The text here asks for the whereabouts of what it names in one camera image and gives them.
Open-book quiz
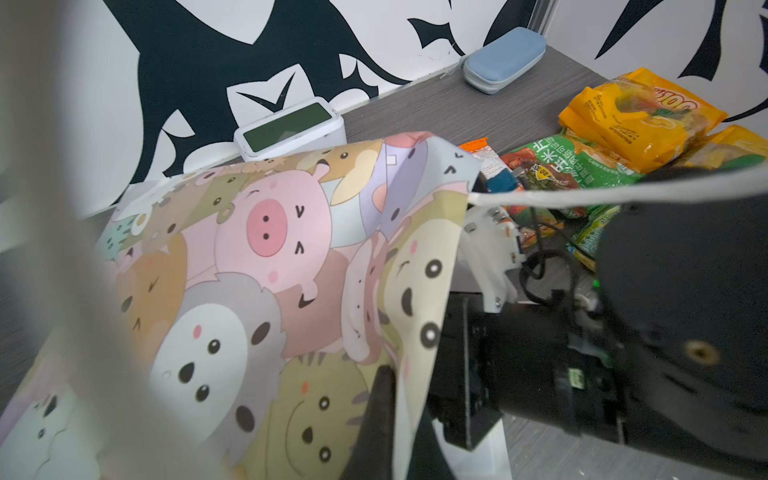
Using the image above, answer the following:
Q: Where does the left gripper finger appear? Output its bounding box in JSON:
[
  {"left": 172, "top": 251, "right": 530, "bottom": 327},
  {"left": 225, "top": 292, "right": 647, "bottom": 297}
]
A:
[{"left": 338, "top": 364, "right": 457, "bottom": 480}]

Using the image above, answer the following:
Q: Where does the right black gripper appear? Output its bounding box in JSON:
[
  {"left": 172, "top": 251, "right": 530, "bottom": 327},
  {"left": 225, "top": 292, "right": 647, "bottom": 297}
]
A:
[{"left": 427, "top": 293, "right": 624, "bottom": 450}]

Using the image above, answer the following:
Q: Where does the white digital clock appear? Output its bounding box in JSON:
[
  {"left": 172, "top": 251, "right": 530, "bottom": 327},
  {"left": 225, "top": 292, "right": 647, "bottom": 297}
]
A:
[{"left": 234, "top": 97, "right": 348, "bottom": 161}]

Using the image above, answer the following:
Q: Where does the orange snack packet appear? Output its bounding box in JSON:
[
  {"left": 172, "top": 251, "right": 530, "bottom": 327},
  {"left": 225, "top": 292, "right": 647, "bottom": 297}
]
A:
[{"left": 461, "top": 138, "right": 564, "bottom": 248}]

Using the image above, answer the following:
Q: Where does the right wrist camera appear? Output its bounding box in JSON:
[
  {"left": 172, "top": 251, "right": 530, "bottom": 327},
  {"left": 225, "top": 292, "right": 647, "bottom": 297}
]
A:
[{"left": 458, "top": 206, "right": 526, "bottom": 313}]

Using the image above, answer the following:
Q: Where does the blue-grey glasses case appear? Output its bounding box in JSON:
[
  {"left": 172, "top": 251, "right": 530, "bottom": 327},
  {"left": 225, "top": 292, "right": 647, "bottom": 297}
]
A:
[{"left": 462, "top": 27, "right": 547, "bottom": 95}]

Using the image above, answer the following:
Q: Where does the green corn chips packet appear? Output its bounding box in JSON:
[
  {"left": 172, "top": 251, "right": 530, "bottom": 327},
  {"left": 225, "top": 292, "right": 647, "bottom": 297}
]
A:
[{"left": 501, "top": 129, "right": 642, "bottom": 191}]

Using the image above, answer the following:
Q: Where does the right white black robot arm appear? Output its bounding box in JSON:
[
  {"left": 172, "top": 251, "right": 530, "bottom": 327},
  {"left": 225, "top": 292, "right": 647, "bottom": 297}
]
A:
[{"left": 427, "top": 165, "right": 767, "bottom": 479}]

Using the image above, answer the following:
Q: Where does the yellow snack packet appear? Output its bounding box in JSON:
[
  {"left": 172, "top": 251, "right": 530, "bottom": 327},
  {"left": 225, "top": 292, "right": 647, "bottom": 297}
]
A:
[
  {"left": 559, "top": 68, "right": 727, "bottom": 174},
  {"left": 672, "top": 125, "right": 767, "bottom": 170}
]

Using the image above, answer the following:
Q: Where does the green Fox's candy packet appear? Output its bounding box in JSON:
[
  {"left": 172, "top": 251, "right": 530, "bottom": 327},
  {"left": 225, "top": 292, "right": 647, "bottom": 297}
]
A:
[{"left": 566, "top": 205, "right": 622, "bottom": 272}]

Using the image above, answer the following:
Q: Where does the patterned paper gift bag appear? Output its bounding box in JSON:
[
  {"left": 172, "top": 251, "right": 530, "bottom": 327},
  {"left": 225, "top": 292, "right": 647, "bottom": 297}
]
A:
[{"left": 0, "top": 130, "right": 768, "bottom": 480}]

